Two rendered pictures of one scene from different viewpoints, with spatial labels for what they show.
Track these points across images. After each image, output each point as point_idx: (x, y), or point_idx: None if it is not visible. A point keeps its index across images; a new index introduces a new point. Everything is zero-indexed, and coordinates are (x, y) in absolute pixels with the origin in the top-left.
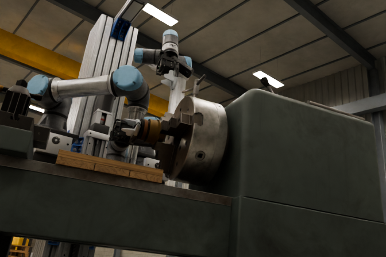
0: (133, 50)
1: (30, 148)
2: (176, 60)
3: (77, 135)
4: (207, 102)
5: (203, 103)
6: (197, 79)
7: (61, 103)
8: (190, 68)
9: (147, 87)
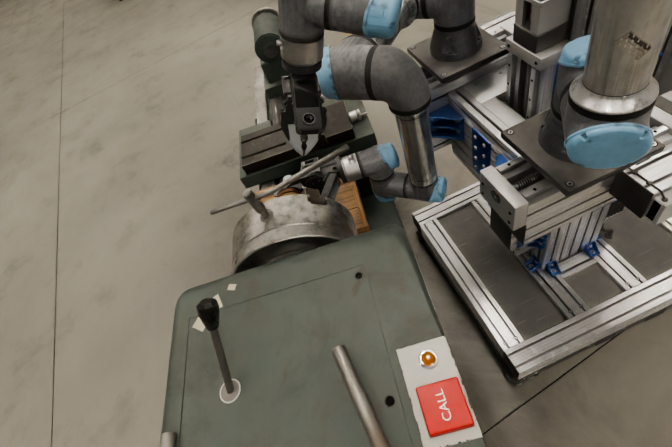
0: None
1: (256, 180)
2: (291, 89)
3: (440, 79)
4: (238, 242)
5: (233, 241)
6: (243, 193)
7: (427, 13)
8: (295, 123)
9: (367, 86)
